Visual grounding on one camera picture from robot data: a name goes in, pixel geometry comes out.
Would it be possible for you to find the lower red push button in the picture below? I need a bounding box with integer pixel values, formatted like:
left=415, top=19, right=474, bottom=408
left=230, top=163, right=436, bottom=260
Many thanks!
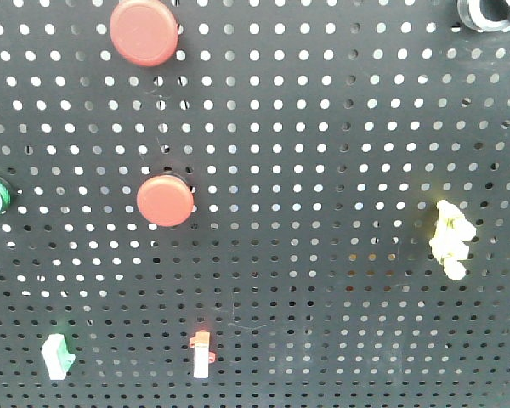
left=137, top=175, right=194, bottom=227

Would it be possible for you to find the red white rocker switch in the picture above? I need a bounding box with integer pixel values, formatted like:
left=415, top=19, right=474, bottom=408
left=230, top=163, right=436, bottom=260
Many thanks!
left=189, top=330, right=216, bottom=379

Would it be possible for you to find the black silver rotary selector switch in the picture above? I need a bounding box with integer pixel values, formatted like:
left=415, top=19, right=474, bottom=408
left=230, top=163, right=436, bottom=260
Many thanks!
left=456, top=0, right=510, bottom=32

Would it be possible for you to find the large upper red push button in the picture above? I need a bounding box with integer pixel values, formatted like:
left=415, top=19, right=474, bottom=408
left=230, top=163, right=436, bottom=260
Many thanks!
left=109, top=0, right=179, bottom=67

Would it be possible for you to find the black perforated pegboard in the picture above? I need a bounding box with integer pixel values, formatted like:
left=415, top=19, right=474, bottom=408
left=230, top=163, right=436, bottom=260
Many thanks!
left=0, top=1, right=510, bottom=407

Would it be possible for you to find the green white rocker switch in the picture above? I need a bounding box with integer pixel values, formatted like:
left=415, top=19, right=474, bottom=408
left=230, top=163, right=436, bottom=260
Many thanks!
left=42, top=333, right=76, bottom=381

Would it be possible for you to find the yellow white toggle switch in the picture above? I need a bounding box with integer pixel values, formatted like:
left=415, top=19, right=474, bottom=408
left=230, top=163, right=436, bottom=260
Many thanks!
left=429, top=200, right=477, bottom=281

